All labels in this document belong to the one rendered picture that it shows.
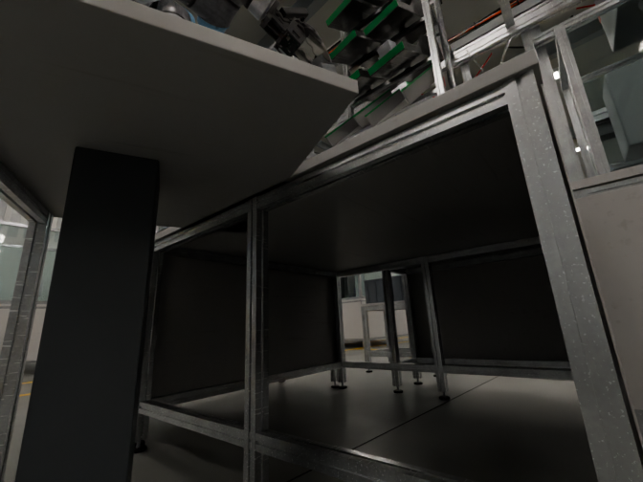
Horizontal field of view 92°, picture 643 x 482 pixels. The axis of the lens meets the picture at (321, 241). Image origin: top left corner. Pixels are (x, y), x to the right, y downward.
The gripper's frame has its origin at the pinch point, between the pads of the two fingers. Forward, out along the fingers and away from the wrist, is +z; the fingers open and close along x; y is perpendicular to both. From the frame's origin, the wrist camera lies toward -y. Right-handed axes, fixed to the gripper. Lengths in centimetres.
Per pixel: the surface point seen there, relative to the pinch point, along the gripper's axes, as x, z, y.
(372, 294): -143, 186, -25
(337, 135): -6.0, 17.1, 12.8
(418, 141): 29, 16, 41
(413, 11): 21.0, 13.5, -23.9
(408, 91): 21.3, 18.1, 13.9
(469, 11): -82, 220, -574
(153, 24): 20, -29, 56
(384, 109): 8.7, 21.8, 6.5
